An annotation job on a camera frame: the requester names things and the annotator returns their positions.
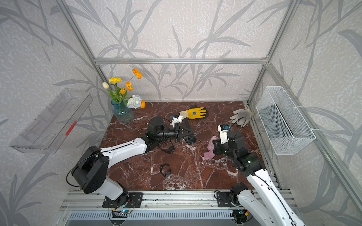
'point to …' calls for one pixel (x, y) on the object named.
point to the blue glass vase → (124, 114)
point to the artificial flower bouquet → (118, 91)
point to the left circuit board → (122, 213)
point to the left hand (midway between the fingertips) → (192, 135)
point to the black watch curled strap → (165, 169)
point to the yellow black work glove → (193, 113)
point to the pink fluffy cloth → (209, 155)
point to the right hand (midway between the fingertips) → (212, 140)
